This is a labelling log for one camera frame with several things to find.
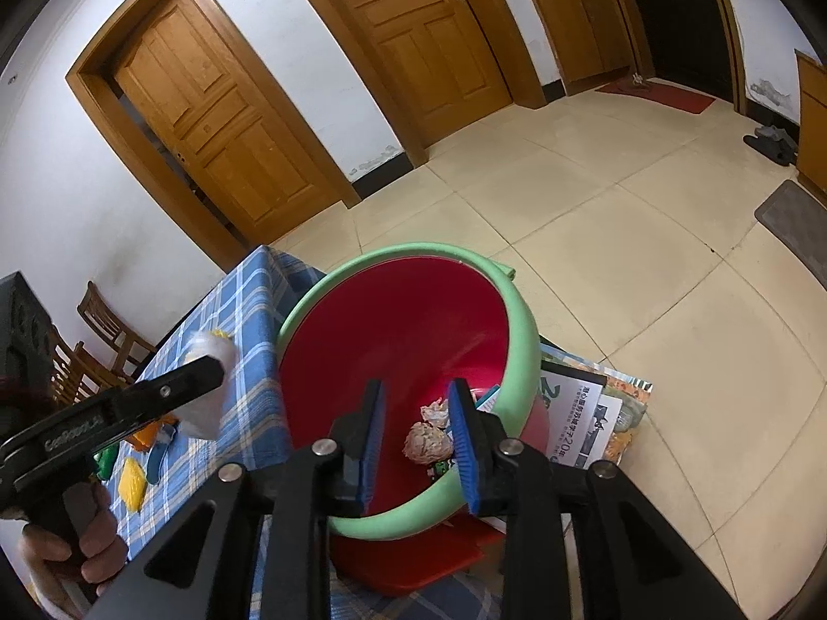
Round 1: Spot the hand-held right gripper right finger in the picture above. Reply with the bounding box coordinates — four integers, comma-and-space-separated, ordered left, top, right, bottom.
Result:
448, 376, 744, 620

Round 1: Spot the colourful printed sheet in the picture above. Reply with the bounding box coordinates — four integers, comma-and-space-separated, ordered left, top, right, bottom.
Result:
539, 336, 655, 466

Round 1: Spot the white printed booklet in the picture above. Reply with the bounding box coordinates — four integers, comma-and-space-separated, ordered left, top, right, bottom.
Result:
543, 371, 624, 469

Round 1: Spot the green basin with red inside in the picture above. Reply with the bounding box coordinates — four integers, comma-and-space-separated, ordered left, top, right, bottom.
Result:
274, 242, 540, 540

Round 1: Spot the flat yellow foam net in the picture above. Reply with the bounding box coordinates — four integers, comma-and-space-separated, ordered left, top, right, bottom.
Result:
118, 457, 149, 513

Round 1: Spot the red doormat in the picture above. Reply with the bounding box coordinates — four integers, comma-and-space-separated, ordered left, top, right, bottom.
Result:
594, 77, 717, 116

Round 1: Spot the person's left hand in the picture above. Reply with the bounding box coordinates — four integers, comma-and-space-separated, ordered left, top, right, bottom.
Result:
19, 483, 130, 598

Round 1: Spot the wooden door with metal handle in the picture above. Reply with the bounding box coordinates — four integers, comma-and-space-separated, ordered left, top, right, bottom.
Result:
268, 0, 547, 169

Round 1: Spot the pair of dark slippers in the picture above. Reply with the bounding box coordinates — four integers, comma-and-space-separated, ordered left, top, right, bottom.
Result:
743, 126, 802, 167

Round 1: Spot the orange crumpled wrapper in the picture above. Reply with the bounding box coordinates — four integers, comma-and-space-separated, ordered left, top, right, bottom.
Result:
126, 420, 162, 453

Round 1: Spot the black door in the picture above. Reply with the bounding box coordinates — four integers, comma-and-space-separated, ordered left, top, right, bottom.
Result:
591, 0, 751, 118

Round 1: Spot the wooden door without handle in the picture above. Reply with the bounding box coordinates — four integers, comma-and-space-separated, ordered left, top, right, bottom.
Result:
65, 0, 363, 269

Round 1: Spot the brown floor mat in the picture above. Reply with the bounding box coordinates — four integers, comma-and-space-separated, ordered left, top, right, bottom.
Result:
755, 179, 827, 272

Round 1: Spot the light blue plastic handle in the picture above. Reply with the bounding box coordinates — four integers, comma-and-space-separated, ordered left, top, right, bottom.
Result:
147, 426, 178, 485

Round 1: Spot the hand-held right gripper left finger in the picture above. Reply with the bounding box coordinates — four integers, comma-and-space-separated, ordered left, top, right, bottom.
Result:
84, 378, 389, 620

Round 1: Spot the wooden wall panel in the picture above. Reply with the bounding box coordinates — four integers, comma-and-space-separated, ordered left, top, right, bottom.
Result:
522, 0, 637, 98

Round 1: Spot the blue plaid tablecloth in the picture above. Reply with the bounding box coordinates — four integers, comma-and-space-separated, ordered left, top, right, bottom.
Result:
97, 244, 511, 620

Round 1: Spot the wooden cabinet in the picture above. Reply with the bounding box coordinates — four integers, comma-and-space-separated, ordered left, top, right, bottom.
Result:
793, 48, 827, 208

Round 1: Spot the large paper ball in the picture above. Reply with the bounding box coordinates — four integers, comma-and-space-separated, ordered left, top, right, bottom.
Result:
404, 422, 453, 466

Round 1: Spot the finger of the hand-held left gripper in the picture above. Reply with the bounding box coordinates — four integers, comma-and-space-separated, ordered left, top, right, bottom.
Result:
106, 355, 225, 430

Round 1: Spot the small wooden chair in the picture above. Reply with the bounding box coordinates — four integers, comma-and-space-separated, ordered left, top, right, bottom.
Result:
76, 281, 156, 376

